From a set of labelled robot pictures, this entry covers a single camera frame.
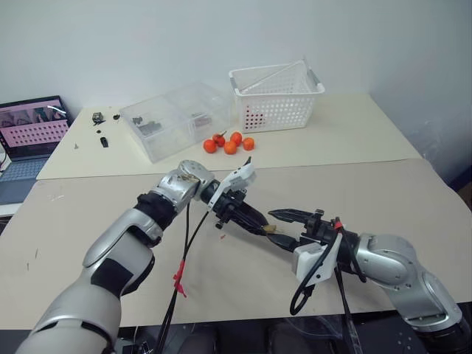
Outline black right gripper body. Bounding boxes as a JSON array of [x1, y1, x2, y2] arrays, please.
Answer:
[[299, 209, 342, 246]]

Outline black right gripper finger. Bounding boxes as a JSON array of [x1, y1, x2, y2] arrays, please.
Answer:
[[265, 233, 302, 256], [268, 208, 314, 224]]

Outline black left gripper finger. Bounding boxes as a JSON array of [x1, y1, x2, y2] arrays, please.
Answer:
[[231, 216, 268, 236], [240, 204, 269, 227]]

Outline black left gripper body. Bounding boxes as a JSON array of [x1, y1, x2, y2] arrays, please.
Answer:
[[213, 186, 256, 229]]

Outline white perforated plastic basket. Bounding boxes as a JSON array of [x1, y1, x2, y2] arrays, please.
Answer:
[[227, 55, 326, 133]]

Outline clear plastic compartment box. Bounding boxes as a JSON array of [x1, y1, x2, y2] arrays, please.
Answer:
[[118, 81, 233, 164]]

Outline black parts in clear box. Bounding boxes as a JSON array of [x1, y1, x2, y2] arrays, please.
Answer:
[[132, 115, 164, 136]]

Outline open laptop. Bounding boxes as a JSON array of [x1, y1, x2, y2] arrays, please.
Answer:
[[0, 95, 72, 204]]

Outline white shelf under laptop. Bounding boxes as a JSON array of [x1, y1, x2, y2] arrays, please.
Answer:
[[0, 201, 27, 218]]

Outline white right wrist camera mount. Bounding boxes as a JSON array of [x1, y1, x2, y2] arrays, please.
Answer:
[[292, 235, 342, 287]]

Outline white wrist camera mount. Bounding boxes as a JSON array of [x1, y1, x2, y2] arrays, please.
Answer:
[[292, 235, 342, 287], [205, 156, 257, 212]]

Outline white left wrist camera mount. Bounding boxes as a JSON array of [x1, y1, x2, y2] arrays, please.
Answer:
[[205, 156, 257, 212]]

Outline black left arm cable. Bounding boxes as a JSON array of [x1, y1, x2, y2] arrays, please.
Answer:
[[158, 201, 213, 354]]

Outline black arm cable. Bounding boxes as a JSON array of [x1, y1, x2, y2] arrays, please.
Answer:
[[289, 221, 369, 354], [158, 201, 213, 354]]

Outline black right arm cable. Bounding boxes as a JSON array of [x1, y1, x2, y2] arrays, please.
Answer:
[[289, 221, 369, 354]]

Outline red tie on left cable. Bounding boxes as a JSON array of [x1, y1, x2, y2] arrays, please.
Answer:
[[172, 259, 188, 298]]

